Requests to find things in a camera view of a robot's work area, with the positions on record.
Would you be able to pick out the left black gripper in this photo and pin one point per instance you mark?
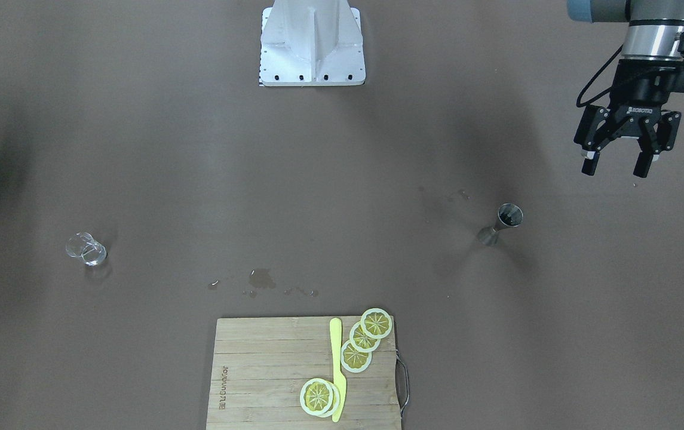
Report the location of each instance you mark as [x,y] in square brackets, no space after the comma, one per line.
[642,91]

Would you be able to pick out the steel jigger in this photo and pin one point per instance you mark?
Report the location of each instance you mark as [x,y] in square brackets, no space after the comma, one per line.
[508,216]

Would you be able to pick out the clear glass measuring cup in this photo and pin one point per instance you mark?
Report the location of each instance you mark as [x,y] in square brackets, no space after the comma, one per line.
[83,247]

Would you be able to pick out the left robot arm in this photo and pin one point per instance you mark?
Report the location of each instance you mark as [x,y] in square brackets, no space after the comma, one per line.
[655,32]

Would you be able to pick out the lemon slice stack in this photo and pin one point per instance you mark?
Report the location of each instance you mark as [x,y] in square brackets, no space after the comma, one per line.
[376,323]

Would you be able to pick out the lemon slice middle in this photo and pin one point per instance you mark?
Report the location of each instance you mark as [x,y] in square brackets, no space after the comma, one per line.
[361,341]

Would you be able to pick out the lemon slice far single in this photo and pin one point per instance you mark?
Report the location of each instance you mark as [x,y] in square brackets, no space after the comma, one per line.
[319,398]

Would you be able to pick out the bamboo cutting board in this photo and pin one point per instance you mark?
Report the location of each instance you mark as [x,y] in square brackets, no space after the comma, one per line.
[260,365]

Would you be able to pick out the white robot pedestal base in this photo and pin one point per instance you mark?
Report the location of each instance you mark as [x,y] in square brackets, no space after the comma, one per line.
[311,44]

